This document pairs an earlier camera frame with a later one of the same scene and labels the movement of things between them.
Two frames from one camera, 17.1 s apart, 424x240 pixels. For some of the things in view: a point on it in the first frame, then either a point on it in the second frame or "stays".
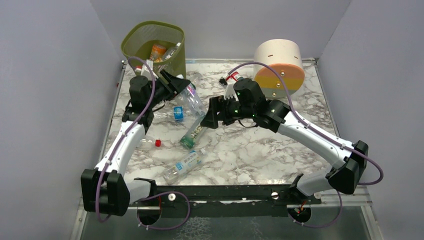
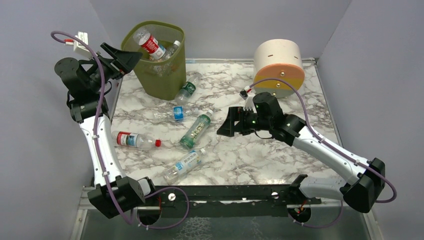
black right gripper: [219, 110] → [239, 119]
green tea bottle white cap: [188, 140] stays
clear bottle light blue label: [187, 163] stays
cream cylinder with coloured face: [285, 55] stays
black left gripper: [168, 84] → [110, 61]
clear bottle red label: [235, 75] → [143, 38]
